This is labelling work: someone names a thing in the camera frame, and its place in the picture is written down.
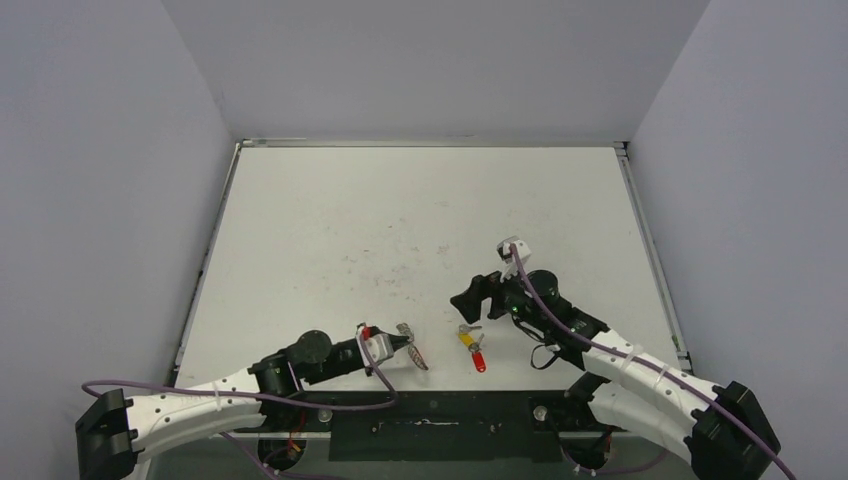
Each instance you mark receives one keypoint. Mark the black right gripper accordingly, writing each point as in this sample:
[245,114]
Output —
[494,300]

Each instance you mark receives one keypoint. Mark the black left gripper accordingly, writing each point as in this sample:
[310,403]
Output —
[398,341]

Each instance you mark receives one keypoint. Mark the large keyring with red grip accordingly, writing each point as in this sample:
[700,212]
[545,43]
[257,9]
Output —
[413,352]

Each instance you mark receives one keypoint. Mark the yellow tagged key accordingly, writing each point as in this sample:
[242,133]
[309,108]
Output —
[464,334]

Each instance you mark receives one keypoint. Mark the red tagged key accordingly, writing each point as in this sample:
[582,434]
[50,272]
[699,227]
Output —
[478,360]

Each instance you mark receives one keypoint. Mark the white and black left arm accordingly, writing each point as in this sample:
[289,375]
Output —
[120,431]

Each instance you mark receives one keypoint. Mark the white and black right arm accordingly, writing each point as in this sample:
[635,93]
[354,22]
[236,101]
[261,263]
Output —
[721,432]

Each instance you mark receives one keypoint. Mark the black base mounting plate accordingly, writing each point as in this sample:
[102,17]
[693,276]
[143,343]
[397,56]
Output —
[439,426]

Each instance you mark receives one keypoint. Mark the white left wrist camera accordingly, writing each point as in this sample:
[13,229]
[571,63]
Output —
[374,345]

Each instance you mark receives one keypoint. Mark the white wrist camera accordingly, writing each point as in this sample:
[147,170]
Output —
[512,251]
[374,345]

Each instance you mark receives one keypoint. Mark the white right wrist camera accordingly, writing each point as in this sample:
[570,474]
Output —
[512,251]

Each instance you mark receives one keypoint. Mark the aluminium front rail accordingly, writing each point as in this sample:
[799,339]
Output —
[175,418]

